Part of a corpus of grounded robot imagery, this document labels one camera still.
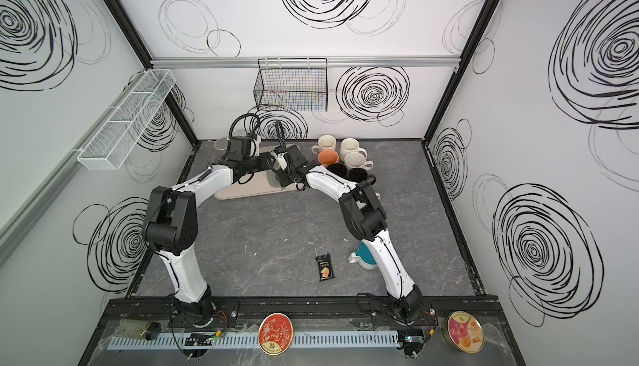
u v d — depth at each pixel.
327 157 1.05
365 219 0.59
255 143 0.81
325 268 0.82
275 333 0.68
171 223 0.51
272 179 0.97
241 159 0.76
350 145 1.11
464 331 0.68
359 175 0.99
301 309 0.75
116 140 0.74
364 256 0.78
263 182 1.05
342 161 1.06
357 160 1.05
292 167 0.79
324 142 1.09
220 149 1.02
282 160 0.90
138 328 0.68
